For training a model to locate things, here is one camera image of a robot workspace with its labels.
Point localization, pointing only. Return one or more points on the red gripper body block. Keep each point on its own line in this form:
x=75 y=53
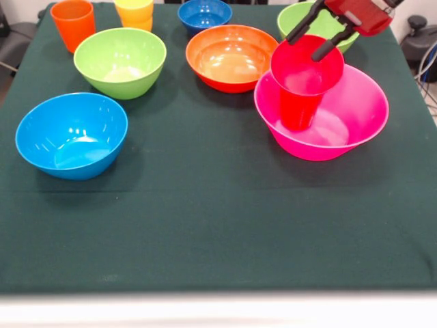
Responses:
x=362 y=15

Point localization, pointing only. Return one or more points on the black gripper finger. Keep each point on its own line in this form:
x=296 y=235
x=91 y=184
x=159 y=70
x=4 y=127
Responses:
x=302 y=25
x=333 y=44

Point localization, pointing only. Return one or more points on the small crimson pink bowl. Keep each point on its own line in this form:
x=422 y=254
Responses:
x=300 y=68

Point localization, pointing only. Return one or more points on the red cup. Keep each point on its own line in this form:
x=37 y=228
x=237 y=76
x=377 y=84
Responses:
x=300 y=112

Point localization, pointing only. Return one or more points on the orange bowl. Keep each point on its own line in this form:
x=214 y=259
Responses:
x=225 y=58

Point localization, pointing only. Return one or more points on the lime green bowl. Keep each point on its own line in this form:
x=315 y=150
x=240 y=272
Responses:
x=119 y=85
x=290 y=17

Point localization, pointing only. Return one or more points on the large magenta bowl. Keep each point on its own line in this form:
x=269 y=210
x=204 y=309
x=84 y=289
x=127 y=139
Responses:
x=362 y=102

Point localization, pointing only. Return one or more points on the small dark blue bowl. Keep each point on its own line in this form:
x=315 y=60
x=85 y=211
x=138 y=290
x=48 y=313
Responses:
x=205 y=15

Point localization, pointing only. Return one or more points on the yellow cup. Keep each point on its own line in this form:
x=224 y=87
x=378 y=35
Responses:
x=134 y=10

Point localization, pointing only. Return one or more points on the dark green table cloth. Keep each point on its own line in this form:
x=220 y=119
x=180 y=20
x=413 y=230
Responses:
x=218 y=239

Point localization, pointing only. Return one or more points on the orange cup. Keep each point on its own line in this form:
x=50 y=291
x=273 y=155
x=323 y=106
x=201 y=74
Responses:
x=73 y=24

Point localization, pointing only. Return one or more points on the light blue bowl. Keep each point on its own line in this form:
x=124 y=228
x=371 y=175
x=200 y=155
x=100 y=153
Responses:
x=68 y=136

